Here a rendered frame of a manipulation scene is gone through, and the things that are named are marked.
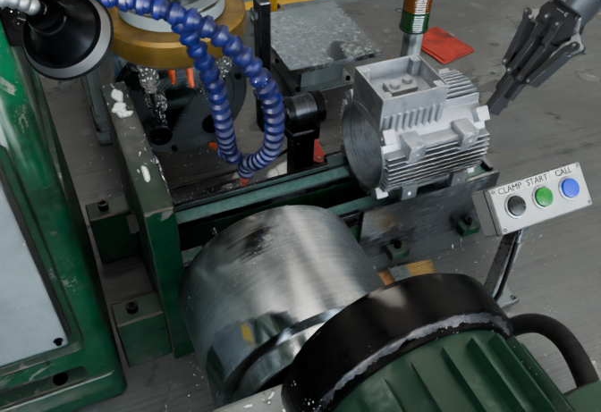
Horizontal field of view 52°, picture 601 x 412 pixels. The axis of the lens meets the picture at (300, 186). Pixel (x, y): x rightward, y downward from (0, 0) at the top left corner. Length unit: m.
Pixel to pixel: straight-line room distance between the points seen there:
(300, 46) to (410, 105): 0.57
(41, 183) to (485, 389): 0.48
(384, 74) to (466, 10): 0.97
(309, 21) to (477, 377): 1.31
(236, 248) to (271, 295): 0.08
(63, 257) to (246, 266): 0.22
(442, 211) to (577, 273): 0.28
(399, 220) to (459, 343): 0.73
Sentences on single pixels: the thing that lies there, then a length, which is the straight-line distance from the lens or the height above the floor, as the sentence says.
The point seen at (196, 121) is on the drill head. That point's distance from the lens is 1.18.
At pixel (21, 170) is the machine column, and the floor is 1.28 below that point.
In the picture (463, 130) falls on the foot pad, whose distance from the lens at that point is 1.06.
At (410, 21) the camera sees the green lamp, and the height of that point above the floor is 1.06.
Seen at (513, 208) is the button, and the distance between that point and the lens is 0.95.
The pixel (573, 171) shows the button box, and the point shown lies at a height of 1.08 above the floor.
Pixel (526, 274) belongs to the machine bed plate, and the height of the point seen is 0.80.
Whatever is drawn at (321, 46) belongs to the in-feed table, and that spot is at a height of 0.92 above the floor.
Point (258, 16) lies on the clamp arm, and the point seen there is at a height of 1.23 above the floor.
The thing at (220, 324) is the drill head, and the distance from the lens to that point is 0.71.
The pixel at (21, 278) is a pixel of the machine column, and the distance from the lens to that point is 0.79.
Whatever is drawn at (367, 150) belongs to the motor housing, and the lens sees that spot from 1.17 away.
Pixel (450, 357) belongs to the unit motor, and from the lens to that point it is 0.41.
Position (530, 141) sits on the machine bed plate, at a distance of 1.54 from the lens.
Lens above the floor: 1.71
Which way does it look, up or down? 44 degrees down
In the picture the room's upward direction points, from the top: 2 degrees clockwise
